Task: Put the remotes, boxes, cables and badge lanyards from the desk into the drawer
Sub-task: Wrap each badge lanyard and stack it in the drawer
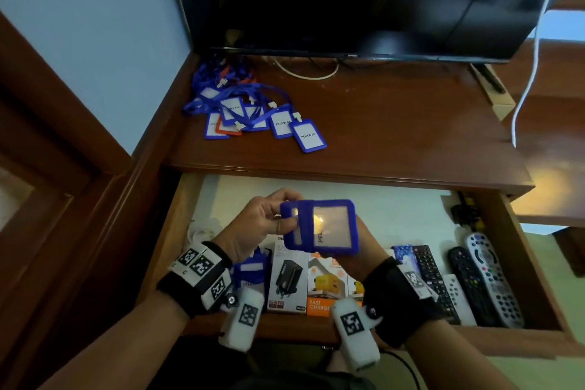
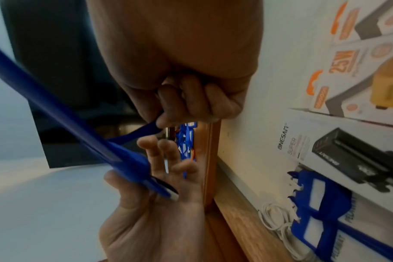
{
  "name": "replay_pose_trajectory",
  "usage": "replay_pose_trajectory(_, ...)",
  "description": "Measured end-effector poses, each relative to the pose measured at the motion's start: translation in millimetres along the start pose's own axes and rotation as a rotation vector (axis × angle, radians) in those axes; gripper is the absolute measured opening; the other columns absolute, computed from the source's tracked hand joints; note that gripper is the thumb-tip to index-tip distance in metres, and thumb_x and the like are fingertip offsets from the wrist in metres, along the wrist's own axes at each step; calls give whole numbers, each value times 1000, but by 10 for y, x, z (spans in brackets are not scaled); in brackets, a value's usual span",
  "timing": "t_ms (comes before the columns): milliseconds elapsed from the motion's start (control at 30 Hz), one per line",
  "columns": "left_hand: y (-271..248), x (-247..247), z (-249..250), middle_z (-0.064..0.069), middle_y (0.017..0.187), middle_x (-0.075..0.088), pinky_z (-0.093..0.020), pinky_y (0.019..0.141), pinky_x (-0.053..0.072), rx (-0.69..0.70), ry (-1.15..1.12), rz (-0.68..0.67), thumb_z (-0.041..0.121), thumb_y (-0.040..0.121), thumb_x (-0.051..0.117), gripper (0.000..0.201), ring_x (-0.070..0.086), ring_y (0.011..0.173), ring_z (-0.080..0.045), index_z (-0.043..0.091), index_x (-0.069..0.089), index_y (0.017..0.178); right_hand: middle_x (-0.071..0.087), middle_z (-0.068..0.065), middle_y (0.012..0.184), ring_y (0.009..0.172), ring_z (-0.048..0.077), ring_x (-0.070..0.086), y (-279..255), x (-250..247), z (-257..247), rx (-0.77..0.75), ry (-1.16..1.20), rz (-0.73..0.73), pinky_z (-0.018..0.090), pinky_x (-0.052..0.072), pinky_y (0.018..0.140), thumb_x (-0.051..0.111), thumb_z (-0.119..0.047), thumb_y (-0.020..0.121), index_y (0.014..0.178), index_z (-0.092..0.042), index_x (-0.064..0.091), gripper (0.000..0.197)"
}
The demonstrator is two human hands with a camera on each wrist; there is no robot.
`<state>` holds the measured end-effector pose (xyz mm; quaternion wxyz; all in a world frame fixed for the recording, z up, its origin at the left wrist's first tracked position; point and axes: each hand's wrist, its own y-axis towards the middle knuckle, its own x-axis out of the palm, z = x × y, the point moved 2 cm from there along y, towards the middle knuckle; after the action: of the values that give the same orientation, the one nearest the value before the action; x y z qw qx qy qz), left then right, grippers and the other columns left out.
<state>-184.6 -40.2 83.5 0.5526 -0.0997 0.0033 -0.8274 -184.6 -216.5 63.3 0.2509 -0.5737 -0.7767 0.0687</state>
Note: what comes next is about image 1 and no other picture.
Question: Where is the small yellow flashlight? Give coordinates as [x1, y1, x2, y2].
[464, 195, 485, 230]

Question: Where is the black right wristband with markers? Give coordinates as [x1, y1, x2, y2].
[363, 257, 449, 349]

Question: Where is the blue soap packet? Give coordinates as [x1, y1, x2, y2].
[392, 244, 421, 272]

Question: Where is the white charger box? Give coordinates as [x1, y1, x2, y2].
[267, 234, 310, 314]

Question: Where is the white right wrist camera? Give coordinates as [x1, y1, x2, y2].
[331, 297, 384, 372]

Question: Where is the pile of blue ID lanyards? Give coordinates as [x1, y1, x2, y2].
[182, 60, 328, 154]

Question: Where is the thin beige cable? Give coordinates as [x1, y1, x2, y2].
[273, 55, 340, 81]

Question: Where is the slim black remote control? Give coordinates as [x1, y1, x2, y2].
[413, 244, 461, 325]

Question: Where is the black wristband with markers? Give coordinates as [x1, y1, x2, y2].
[156, 241, 235, 318]
[363, 257, 449, 349]

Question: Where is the small white remote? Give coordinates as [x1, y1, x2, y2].
[442, 274, 478, 327]

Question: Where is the black television stand leg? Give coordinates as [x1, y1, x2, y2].
[473, 63, 507, 94]

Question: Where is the person's right hand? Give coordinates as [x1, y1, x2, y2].
[347, 216, 389, 281]

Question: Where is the person's left forearm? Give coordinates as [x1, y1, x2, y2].
[38, 291, 191, 390]

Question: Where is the black plug adapter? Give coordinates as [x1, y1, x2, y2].
[450, 203, 472, 226]

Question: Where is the person's dark green clothing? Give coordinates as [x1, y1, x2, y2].
[237, 371, 375, 390]

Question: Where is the thick white power cable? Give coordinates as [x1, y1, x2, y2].
[511, 0, 570, 148]

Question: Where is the black left wristband with markers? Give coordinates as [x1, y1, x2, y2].
[156, 241, 235, 318]

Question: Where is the black right camera cable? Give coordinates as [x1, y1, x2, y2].
[379, 348, 421, 390]

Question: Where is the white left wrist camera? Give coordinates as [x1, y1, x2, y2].
[217, 286, 266, 353]

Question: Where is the person's right forearm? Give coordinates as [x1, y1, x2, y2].
[404, 316, 527, 390]

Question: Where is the brown wooden side cabinet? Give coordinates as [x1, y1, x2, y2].
[495, 37, 585, 229]

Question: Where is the large white remote control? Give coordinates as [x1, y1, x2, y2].
[465, 232, 525, 329]

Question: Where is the person's left hand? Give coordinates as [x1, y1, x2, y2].
[214, 188, 305, 265]

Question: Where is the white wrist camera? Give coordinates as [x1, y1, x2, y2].
[217, 286, 266, 353]
[331, 297, 384, 372]

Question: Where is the wide black remote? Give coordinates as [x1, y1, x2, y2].
[447, 246, 502, 327]

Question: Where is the wooden drawer with white bottom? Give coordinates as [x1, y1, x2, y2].
[135, 172, 585, 361]

